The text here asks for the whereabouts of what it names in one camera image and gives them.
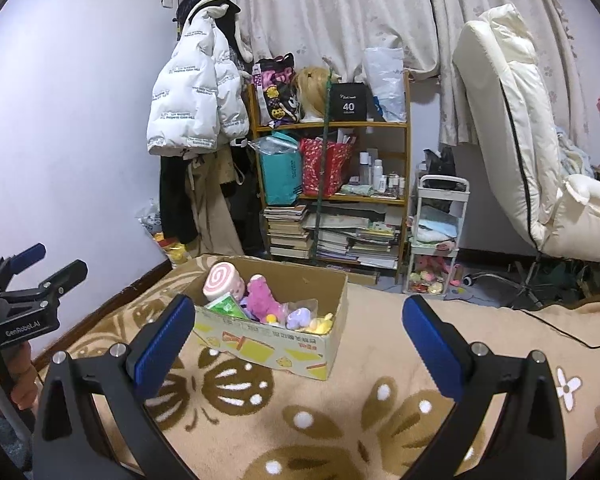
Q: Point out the printed cardboard box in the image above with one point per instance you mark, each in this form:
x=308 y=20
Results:
x=280 y=352

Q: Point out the bag of colourful packets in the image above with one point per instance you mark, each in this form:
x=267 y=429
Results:
x=162 y=235

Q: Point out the dark knit hat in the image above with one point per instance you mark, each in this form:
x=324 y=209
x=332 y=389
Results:
x=195 y=0

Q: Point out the group of cosmetic bottles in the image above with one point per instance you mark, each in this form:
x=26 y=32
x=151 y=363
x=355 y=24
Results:
x=380 y=175

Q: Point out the wooden shelf rack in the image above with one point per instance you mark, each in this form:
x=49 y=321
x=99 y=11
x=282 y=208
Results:
x=406 y=160

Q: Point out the yellow plush toy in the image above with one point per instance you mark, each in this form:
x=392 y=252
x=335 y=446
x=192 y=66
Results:
x=319 y=324

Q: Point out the cream office chair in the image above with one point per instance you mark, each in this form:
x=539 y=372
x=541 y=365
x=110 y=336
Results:
x=510 y=125

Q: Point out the green tissue pack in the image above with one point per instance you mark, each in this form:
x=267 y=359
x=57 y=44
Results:
x=225 y=307

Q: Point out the person's left hand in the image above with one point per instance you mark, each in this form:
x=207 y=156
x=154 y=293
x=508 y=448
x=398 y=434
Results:
x=26 y=382

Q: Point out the white trolley cart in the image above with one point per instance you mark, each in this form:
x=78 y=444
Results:
x=432 y=240

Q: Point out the dark wooden bed frame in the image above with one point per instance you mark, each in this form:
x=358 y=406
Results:
x=100 y=310

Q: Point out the cream flower curtain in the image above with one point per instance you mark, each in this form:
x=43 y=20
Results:
x=355 y=5

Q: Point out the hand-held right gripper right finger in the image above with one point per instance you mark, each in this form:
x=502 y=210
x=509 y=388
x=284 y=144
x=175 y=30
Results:
x=432 y=341

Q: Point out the printed black tote bag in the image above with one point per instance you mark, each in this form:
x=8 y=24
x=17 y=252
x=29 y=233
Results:
x=275 y=95

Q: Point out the clear plastic bag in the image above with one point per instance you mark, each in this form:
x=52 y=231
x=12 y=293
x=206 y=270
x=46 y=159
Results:
x=272 y=145

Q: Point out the black hanging garment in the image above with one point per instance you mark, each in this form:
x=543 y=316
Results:
x=177 y=200
x=247 y=210

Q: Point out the red gift bag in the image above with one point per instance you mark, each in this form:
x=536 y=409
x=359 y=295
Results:
x=332 y=170

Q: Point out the beige flower printed blanket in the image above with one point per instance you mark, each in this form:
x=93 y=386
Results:
x=370 y=340

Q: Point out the pink swirl roll plush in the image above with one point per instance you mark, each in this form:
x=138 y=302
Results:
x=222 y=280

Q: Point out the green pole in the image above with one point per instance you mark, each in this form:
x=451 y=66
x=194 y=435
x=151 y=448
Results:
x=322 y=185

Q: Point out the blonde wig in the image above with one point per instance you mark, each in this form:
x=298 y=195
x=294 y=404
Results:
x=312 y=92

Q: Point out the white plastic bag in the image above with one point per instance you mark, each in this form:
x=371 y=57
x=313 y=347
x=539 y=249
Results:
x=387 y=85

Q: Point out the light blue cloth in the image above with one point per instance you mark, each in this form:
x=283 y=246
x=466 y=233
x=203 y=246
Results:
x=575 y=152

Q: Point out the beige hanging trousers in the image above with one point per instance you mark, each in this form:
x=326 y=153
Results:
x=212 y=210

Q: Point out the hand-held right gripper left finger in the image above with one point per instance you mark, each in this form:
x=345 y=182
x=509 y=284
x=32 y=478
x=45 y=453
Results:
x=165 y=341

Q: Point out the small lilac plush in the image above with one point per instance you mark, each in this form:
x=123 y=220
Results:
x=297 y=319

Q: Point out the pale green cloth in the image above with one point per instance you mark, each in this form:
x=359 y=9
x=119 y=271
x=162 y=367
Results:
x=357 y=190

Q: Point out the black box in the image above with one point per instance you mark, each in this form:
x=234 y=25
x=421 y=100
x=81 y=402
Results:
x=347 y=105

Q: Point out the teal paper bag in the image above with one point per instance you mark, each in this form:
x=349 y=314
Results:
x=280 y=180

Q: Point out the pink bear plush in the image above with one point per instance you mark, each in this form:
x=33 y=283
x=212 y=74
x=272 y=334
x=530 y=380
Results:
x=262 y=295

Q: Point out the white puffer jacket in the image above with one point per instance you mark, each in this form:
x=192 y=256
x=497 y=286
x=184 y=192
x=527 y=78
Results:
x=190 y=95

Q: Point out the stack of old books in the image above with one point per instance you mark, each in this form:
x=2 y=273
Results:
x=285 y=232

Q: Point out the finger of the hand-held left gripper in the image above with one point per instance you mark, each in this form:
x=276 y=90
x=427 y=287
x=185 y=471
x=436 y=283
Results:
x=27 y=256
x=70 y=272

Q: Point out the pile of magazines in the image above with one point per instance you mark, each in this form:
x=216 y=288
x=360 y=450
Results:
x=360 y=245

